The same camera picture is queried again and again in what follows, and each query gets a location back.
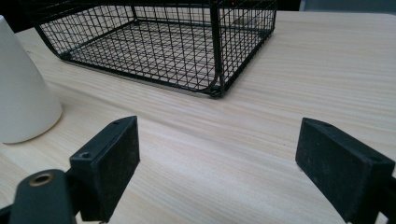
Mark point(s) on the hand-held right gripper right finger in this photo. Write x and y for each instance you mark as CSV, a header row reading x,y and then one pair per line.
x,y
341,169

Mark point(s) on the white cone-shaped vase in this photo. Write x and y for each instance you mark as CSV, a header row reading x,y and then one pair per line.
x,y
21,93

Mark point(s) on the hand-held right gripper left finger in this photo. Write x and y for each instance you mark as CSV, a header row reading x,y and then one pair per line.
x,y
106,168

